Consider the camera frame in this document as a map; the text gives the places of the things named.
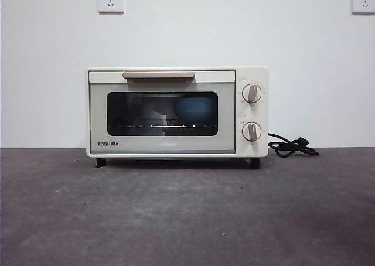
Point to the beige oven knob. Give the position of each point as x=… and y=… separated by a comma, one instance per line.
x=251, y=131
x=252, y=93

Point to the cream toaster oven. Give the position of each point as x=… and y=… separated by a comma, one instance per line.
x=255, y=72

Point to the white wall socket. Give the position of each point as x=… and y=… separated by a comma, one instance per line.
x=364, y=2
x=110, y=0

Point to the blue ribbed bowl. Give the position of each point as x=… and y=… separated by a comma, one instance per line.
x=193, y=110

